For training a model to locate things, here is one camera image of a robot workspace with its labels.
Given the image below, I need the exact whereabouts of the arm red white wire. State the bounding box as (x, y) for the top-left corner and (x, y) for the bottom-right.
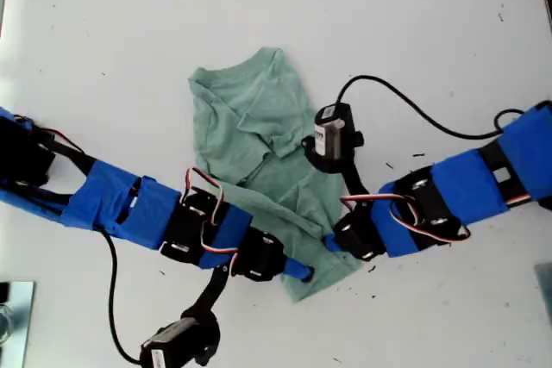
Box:
(339, 194), (472, 243)
(184, 167), (242, 265)

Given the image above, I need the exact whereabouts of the camera black stalk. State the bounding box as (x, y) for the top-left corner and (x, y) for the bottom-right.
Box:
(340, 168), (371, 210)
(188, 263), (230, 322)

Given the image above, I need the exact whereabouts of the green t shirt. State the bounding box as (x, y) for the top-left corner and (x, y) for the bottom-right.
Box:
(188, 47), (363, 304)

